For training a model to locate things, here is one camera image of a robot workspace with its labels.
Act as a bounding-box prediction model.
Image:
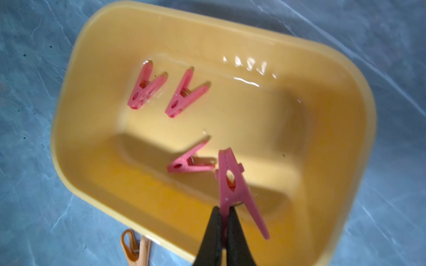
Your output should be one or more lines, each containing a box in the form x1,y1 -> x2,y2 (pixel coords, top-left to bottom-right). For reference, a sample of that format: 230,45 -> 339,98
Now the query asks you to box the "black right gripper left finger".
193,206 -> 223,266

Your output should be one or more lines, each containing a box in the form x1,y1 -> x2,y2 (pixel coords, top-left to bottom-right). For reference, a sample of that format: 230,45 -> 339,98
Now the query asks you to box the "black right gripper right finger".
226,207 -> 256,266

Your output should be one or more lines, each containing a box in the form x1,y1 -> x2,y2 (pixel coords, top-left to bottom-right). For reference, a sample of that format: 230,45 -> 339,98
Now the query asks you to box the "red clothespin box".
165,66 -> 211,118
215,148 -> 270,240

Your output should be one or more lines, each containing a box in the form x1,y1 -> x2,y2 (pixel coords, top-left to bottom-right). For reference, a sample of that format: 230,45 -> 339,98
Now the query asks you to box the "orange clothespin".
120,229 -> 152,266

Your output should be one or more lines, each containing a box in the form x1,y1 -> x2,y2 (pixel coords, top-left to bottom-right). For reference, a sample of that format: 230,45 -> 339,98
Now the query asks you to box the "red clothespin front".
166,140 -> 216,174

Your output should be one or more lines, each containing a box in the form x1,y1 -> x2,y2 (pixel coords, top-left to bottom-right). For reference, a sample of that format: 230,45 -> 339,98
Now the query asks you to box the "red clothespin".
166,140 -> 216,174
127,61 -> 168,110

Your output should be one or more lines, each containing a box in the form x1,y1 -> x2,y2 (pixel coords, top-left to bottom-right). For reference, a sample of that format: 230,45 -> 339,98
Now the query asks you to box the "yellow plastic storage box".
51,1 -> 376,266

